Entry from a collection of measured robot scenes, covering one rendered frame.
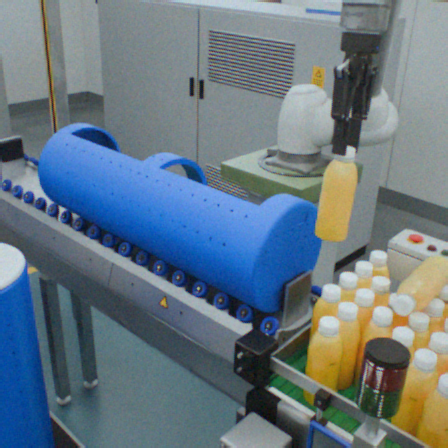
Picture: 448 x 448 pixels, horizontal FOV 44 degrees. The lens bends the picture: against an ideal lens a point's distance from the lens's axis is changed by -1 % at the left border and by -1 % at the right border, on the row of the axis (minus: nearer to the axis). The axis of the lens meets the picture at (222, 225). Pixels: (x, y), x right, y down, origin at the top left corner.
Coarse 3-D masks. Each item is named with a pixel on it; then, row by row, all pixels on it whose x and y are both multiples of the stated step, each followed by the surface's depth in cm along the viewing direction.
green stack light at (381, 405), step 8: (360, 384) 79; (360, 392) 79; (368, 392) 78; (376, 392) 77; (384, 392) 77; (392, 392) 77; (400, 392) 77; (360, 400) 80; (368, 400) 78; (376, 400) 77; (384, 400) 77; (392, 400) 77; (400, 400) 79; (360, 408) 80; (368, 408) 79; (376, 408) 78; (384, 408) 78; (392, 408) 78; (376, 416) 79; (384, 416) 78; (392, 416) 79
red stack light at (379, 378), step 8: (368, 360) 77; (360, 368) 79; (368, 368) 77; (376, 368) 75; (384, 368) 75; (400, 368) 75; (360, 376) 79; (368, 376) 77; (376, 376) 76; (384, 376) 75; (392, 376) 75; (400, 376) 76; (368, 384) 77; (376, 384) 76; (384, 384) 76; (392, 384) 76; (400, 384) 76
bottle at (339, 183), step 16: (336, 160) 114; (352, 160) 113; (336, 176) 113; (352, 176) 113; (336, 192) 113; (352, 192) 114; (320, 208) 117; (336, 208) 115; (320, 224) 118; (336, 224) 116; (336, 240) 117
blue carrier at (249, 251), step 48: (48, 144) 172; (96, 144) 163; (48, 192) 174; (96, 192) 155; (144, 192) 144; (192, 192) 137; (144, 240) 147; (192, 240) 133; (240, 240) 125; (288, 240) 129; (240, 288) 128
